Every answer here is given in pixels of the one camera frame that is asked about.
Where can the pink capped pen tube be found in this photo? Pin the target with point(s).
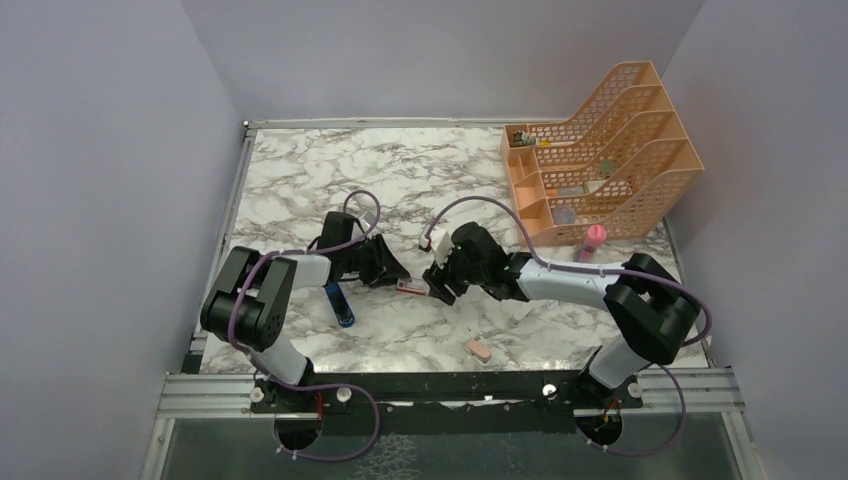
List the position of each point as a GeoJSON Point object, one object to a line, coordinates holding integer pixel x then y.
{"type": "Point", "coordinates": [595, 236]}

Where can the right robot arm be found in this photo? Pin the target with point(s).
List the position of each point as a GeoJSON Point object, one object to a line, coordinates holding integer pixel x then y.
{"type": "Point", "coordinates": [650, 309]}

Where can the red white staple box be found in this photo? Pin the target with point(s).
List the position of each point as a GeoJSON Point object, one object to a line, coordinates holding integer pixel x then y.
{"type": "Point", "coordinates": [413, 286]}

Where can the white eraser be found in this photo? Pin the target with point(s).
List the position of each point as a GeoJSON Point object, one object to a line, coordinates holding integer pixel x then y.
{"type": "Point", "coordinates": [520, 312]}

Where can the orange desk organizer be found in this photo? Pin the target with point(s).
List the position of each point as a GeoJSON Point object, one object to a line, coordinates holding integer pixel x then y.
{"type": "Point", "coordinates": [623, 160]}

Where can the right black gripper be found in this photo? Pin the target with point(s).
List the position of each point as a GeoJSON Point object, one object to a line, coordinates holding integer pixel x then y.
{"type": "Point", "coordinates": [436, 279]}

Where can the round clear tape dispenser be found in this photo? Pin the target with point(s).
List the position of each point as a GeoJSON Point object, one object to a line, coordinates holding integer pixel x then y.
{"type": "Point", "coordinates": [563, 215]}

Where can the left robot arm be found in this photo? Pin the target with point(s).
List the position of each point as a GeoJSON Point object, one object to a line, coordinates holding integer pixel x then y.
{"type": "Point", "coordinates": [248, 301]}

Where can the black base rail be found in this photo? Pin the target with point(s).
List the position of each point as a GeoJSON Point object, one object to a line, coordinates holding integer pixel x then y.
{"type": "Point", "coordinates": [358, 404]}

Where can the pink eraser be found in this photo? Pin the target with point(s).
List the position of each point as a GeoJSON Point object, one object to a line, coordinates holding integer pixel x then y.
{"type": "Point", "coordinates": [478, 351]}

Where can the blue stapler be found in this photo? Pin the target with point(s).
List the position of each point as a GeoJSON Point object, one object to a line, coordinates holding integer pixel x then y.
{"type": "Point", "coordinates": [340, 306]}

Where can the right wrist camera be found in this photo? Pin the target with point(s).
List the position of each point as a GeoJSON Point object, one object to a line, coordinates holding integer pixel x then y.
{"type": "Point", "coordinates": [436, 241]}

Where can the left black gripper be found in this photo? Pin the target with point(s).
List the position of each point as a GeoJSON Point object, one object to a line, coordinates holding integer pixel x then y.
{"type": "Point", "coordinates": [385, 267]}

